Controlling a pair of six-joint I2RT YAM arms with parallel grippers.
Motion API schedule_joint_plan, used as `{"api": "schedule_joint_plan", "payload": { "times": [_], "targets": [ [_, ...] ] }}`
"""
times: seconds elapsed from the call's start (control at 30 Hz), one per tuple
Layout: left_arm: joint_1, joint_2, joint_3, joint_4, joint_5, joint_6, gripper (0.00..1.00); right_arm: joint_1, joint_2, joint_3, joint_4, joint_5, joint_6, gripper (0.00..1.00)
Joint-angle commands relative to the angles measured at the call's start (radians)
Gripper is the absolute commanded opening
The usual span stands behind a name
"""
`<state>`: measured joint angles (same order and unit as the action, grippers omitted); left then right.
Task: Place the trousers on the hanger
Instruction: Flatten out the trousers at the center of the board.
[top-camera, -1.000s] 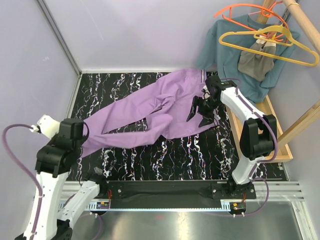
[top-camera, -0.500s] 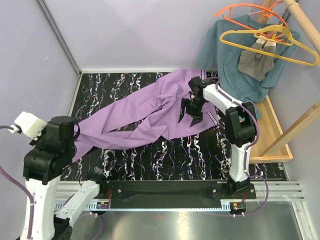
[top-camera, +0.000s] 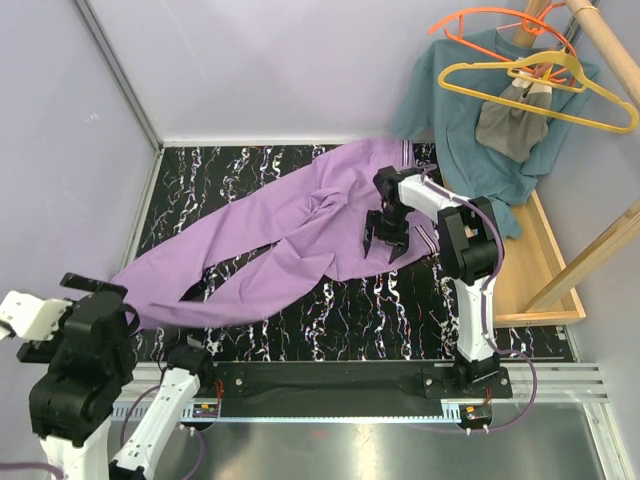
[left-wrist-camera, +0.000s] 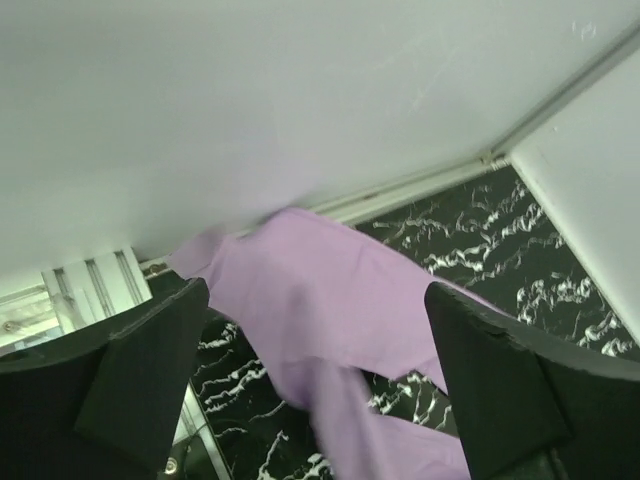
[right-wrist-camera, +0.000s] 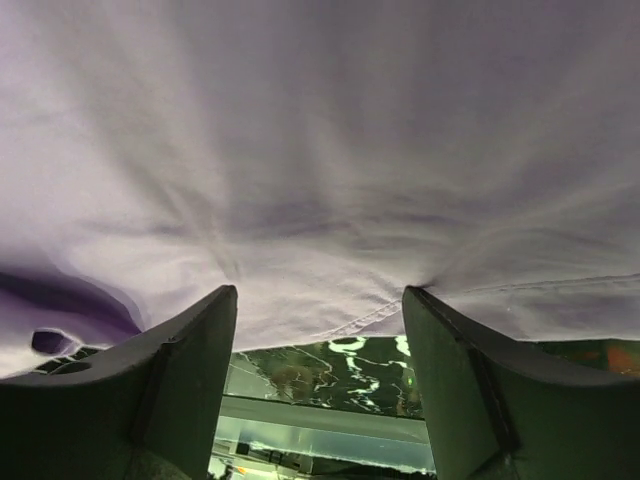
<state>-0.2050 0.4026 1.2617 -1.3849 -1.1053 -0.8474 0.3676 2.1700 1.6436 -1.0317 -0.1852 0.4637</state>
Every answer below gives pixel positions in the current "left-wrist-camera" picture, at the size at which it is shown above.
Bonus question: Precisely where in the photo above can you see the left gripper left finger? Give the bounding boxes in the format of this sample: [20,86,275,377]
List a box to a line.
[1,280,209,479]

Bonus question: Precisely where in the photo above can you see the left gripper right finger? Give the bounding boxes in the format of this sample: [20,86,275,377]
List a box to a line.
[424,283,639,479]

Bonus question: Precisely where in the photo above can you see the purple trousers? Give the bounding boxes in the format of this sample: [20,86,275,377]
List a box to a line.
[169,208,469,479]

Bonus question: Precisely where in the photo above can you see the aluminium frame rail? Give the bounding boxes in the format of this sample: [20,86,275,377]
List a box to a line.
[293,20,639,225]

